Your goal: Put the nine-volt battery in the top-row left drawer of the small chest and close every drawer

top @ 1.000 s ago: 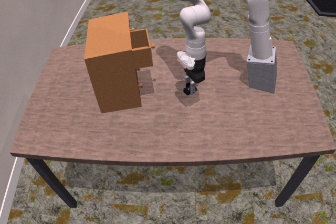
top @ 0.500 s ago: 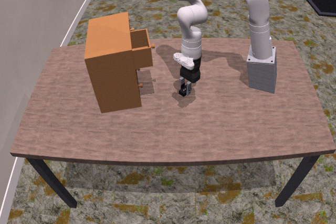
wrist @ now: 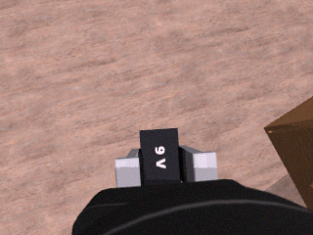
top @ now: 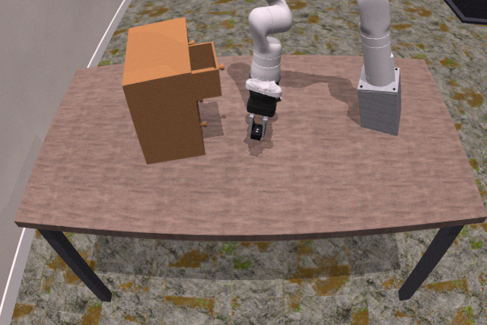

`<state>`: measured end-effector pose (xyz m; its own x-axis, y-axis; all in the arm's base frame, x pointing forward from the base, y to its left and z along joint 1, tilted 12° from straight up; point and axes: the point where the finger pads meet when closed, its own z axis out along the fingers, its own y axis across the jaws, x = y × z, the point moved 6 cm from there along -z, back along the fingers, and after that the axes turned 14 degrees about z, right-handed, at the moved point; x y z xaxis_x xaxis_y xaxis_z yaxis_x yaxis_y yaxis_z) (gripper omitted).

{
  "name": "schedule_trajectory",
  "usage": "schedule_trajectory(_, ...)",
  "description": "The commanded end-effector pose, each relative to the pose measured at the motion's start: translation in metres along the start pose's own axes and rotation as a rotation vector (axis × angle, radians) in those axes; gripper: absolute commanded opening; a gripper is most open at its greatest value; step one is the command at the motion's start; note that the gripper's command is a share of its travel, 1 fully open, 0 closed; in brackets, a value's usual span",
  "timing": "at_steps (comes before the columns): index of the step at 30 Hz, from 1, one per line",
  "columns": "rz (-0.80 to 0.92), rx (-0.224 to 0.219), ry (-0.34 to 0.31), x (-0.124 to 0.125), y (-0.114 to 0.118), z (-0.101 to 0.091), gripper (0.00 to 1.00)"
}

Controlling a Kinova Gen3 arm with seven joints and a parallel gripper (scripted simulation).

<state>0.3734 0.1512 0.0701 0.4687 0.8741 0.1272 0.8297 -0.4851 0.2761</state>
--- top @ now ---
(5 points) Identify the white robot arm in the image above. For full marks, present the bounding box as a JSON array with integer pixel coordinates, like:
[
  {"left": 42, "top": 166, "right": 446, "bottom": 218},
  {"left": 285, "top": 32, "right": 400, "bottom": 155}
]
[{"left": 248, "top": 0, "right": 395, "bottom": 87}]

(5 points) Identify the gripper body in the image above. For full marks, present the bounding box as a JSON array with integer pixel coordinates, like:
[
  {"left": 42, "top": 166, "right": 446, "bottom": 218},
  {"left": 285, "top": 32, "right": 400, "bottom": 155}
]
[{"left": 245, "top": 61, "right": 282, "bottom": 117}]

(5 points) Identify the black 9 v battery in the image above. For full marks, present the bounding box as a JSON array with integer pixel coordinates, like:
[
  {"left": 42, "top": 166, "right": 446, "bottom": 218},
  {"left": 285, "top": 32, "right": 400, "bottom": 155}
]
[{"left": 250, "top": 123, "right": 263, "bottom": 141}]

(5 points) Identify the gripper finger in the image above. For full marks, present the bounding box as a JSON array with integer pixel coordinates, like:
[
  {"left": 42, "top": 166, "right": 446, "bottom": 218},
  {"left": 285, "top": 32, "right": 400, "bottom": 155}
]
[
  {"left": 249, "top": 113, "right": 255, "bottom": 135},
  {"left": 261, "top": 116, "right": 268, "bottom": 138}
]

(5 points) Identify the small brown wooden chest of drawers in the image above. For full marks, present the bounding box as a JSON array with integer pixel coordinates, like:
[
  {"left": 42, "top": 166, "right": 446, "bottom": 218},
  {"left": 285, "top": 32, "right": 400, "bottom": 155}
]
[{"left": 123, "top": 18, "right": 205, "bottom": 164}]

